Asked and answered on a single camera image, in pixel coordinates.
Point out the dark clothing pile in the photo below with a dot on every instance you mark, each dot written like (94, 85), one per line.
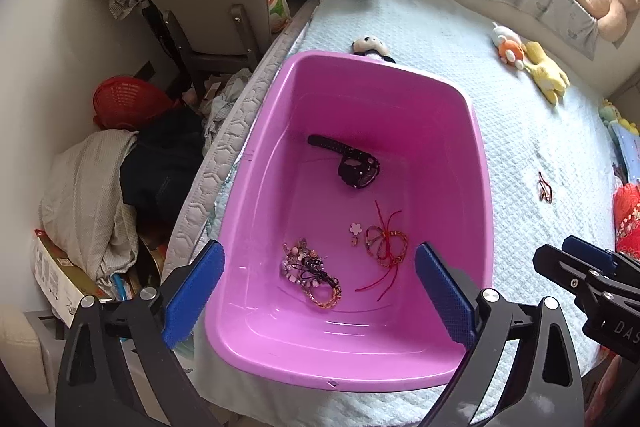
(160, 162)

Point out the white crumpled clothes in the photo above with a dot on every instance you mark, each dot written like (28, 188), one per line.
(225, 102)

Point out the light blue quilted bedspread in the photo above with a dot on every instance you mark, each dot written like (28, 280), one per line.
(530, 132)

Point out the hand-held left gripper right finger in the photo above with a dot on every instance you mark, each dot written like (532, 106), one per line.
(445, 294)

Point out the white flower charm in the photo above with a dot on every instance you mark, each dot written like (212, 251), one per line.
(355, 228)

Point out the red floral pillow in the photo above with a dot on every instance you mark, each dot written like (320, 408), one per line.
(630, 217)

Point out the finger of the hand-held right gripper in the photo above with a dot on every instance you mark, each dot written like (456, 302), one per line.
(592, 252)
(565, 267)

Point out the orange white plush toy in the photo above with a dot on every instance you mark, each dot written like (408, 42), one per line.
(507, 47)

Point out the red plastic basket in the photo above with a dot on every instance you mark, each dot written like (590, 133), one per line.
(127, 99)

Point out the yellow plush toy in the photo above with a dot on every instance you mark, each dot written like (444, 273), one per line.
(547, 72)

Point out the pink plastic tub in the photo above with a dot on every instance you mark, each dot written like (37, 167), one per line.
(415, 117)

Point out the cardboard box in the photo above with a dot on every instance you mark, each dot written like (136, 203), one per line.
(55, 272)

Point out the black wrist watch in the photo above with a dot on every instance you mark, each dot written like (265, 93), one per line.
(357, 169)

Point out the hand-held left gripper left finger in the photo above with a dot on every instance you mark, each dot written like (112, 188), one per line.
(195, 294)

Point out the beige blanket pile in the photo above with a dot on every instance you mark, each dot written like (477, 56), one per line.
(85, 197)

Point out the beige padded bed frame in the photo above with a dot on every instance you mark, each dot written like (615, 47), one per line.
(625, 94)

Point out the grey quilted mattress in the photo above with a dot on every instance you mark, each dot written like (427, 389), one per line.
(215, 157)

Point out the panda plush toy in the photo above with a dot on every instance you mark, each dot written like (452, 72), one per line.
(367, 46)

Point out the green plush toy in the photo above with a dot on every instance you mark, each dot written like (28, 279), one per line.
(611, 112)

